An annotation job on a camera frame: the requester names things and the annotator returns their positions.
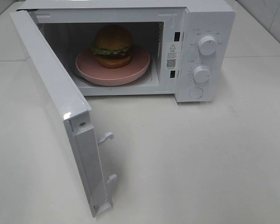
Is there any round door release button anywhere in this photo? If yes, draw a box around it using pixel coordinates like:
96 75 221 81
189 88 203 99

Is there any white microwave door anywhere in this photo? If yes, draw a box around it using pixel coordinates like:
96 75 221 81
10 11 117 217

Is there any burger with lettuce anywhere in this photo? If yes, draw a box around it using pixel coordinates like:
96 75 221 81
91 24 133 69

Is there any pink round plate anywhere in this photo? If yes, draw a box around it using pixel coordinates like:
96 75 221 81
76 46 150 86

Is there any glass microwave turntable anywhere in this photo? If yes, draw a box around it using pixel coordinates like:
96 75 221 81
76 55 153 86

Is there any white warning label sticker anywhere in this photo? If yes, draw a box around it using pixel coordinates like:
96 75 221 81
166 42 178 69

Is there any white lower timer knob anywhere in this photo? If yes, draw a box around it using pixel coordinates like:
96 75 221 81
193 66 210 83

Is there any white microwave oven body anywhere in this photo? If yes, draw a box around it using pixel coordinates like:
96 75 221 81
16 0 235 102

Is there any white upper power knob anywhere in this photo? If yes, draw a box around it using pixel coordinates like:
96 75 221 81
198 34 217 56

